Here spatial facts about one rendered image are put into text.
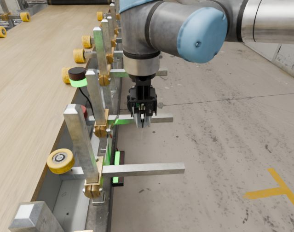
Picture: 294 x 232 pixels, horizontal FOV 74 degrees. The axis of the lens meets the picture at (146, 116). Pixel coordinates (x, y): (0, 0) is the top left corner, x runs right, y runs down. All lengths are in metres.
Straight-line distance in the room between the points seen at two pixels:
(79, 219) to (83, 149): 0.40
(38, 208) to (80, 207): 0.59
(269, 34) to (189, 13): 0.16
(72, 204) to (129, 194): 0.75
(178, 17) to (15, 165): 0.63
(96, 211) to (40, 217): 0.48
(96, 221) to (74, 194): 0.21
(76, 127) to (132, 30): 0.26
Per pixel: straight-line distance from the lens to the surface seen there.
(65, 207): 0.94
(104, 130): 0.82
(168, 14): 0.39
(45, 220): 0.35
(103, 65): 0.96
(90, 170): 0.64
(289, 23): 0.44
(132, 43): 0.45
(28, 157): 0.76
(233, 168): 1.89
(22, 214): 0.33
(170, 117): 0.87
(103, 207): 0.80
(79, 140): 0.54
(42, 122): 0.88
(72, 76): 0.71
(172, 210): 1.57
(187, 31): 0.35
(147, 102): 0.51
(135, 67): 0.47
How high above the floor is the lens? 1.41
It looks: 39 degrees down
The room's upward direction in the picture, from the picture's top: straight up
